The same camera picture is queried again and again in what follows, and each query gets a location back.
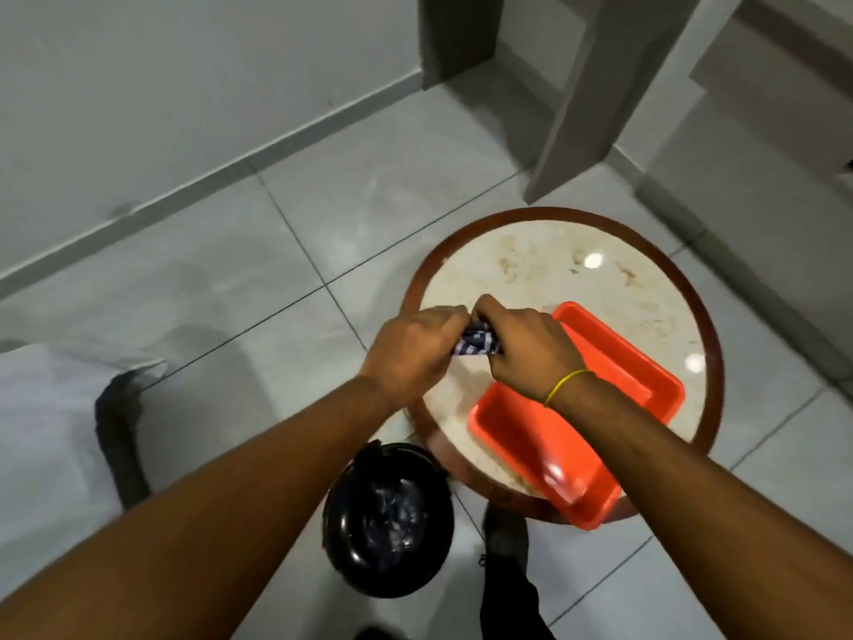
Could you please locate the person's left hand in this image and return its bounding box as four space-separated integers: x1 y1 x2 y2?
360 305 471 411

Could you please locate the person's right hand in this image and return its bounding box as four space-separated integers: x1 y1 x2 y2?
471 294 590 404

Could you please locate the blue striped cloth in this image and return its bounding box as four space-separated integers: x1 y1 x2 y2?
452 319 502 358

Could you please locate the person's right forearm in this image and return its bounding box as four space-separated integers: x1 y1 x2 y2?
546 372 853 640

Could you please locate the person's left forearm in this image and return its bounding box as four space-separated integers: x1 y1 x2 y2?
0 376 407 640

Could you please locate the round wood-rimmed marble table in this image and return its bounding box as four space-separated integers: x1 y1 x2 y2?
399 206 726 526

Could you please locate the yellow wristband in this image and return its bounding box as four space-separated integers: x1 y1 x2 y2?
544 369 595 408

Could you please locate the orange plastic tray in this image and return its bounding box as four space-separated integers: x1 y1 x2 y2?
466 301 686 532

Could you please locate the black waste bin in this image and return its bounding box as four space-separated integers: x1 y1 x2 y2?
322 440 456 600

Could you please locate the grey door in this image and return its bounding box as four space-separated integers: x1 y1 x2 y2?
522 0 706 205

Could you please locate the person's dark trouser leg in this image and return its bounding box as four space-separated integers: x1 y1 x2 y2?
478 502 557 640

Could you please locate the white bed sheet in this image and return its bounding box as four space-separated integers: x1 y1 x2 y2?
0 338 169 584

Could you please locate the dark bed frame leg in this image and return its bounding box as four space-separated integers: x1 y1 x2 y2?
95 369 153 512

